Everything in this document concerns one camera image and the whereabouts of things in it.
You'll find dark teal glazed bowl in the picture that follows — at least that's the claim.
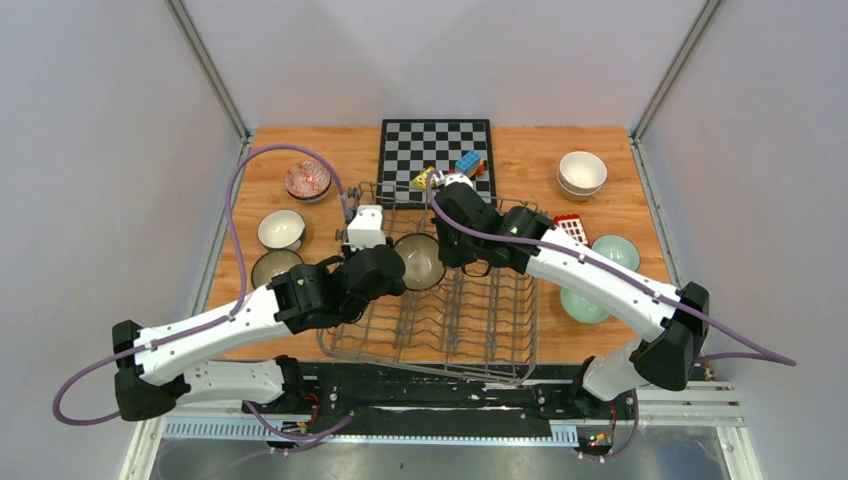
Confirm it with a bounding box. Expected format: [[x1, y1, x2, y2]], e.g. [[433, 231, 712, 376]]
[[250, 249, 303, 289]]

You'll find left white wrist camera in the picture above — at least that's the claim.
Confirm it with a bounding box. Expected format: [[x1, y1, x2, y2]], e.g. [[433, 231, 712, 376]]
[[346, 204, 387, 251]]

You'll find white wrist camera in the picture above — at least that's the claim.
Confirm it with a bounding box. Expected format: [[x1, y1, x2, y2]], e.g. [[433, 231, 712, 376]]
[[346, 204, 387, 251], [436, 172, 474, 188]]

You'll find red toy block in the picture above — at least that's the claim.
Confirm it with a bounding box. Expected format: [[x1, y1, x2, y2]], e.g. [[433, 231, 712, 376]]
[[553, 214, 591, 247]]

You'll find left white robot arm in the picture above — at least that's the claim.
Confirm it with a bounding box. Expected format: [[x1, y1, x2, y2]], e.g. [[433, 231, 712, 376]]
[[112, 245, 406, 421]]

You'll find black patterned bowl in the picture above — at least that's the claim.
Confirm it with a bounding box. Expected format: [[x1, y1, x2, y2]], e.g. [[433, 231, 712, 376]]
[[394, 233, 446, 291]]

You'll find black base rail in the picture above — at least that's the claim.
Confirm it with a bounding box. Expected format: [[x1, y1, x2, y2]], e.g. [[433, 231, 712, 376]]
[[241, 362, 635, 440]]

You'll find blue zigzag bowl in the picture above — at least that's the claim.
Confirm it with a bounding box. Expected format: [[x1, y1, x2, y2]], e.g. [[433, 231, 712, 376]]
[[284, 160, 332, 196]]

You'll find mint green bowl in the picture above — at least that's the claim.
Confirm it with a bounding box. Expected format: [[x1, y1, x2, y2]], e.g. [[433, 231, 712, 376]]
[[560, 288, 610, 324]]

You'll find teal white dotted bowl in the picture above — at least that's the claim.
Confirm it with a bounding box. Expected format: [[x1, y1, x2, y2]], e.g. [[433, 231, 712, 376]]
[[257, 209, 306, 251]]

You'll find blue orange toy truck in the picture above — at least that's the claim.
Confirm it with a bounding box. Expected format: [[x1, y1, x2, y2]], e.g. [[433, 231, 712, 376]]
[[454, 150, 487, 178]]

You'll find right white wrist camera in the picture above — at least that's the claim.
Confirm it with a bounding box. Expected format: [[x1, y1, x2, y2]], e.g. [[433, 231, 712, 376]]
[[436, 172, 474, 188]]

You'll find grey wire dish rack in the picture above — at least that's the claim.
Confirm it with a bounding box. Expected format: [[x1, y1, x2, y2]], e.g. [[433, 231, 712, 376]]
[[316, 182, 548, 386]]

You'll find light blue striped bowl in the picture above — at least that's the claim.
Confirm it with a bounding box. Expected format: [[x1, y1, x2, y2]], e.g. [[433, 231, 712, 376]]
[[592, 234, 641, 271]]

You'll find yellow toy car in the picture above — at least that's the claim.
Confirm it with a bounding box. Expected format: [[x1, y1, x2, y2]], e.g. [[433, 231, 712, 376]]
[[412, 166, 435, 190]]

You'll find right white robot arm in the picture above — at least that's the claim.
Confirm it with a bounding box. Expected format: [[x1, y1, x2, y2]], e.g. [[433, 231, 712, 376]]
[[428, 182, 708, 418]]

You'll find black white checkerboard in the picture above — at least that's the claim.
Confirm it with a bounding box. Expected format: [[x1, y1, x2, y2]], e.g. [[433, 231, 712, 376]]
[[373, 119, 496, 209]]

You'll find beige floral bowl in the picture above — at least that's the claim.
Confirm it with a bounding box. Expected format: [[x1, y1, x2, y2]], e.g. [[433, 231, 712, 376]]
[[557, 178, 601, 203]]

